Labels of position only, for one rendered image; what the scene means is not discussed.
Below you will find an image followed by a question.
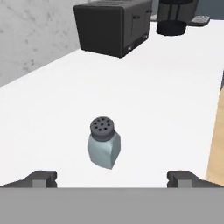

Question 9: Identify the pale glass shaker grey lid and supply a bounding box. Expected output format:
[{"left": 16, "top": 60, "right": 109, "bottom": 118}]
[{"left": 87, "top": 115, "right": 122, "bottom": 171}]

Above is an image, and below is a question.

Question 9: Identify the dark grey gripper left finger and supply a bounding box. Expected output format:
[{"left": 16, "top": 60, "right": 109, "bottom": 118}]
[{"left": 0, "top": 170, "right": 59, "bottom": 189}]

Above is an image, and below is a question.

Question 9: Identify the black coffee machine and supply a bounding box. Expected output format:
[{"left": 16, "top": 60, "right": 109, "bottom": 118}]
[{"left": 156, "top": 0, "right": 200, "bottom": 37}]

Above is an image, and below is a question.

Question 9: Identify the grey sink drain rack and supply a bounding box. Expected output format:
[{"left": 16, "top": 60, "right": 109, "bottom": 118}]
[{"left": 188, "top": 15, "right": 211, "bottom": 27}]

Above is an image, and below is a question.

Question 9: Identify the black toaster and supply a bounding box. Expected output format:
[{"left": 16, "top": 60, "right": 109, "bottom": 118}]
[{"left": 73, "top": 0, "right": 153, "bottom": 59}]

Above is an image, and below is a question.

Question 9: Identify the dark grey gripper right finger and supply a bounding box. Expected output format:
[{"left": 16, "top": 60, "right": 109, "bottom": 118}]
[{"left": 166, "top": 170, "right": 224, "bottom": 189}]

